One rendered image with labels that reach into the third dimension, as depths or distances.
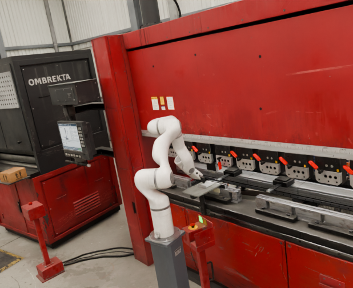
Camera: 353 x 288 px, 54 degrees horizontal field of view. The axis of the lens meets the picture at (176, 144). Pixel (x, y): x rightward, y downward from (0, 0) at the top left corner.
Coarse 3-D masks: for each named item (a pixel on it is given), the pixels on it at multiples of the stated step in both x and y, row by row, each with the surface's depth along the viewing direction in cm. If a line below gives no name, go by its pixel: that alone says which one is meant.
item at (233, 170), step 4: (228, 168) 298; (232, 168) 297; (236, 168) 295; (224, 172) 296; (228, 172) 292; (232, 172) 290; (236, 172) 290; (240, 172) 294; (224, 176) 289; (232, 176) 290; (216, 180) 284
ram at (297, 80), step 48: (192, 48) 254; (240, 48) 222; (288, 48) 198; (336, 48) 178; (144, 96) 315; (192, 96) 268; (240, 96) 233; (288, 96) 206; (336, 96) 185; (240, 144) 244; (336, 144) 192
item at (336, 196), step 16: (208, 176) 321; (240, 176) 290; (256, 176) 284; (272, 176) 279; (272, 192) 269; (288, 192) 258; (304, 192) 248; (320, 192) 239; (336, 192) 233; (352, 192) 229; (352, 208) 224
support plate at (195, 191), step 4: (200, 184) 281; (216, 184) 276; (192, 188) 275; (196, 188) 274; (200, 188) 272; (208, 188) 270; (212, 188) 269; (184, 192) 269; (188, 192) 268; (192, 192) 267; (196, 192) 266; (200, 192) 264; (204, 192) 263; (196, 196) 259
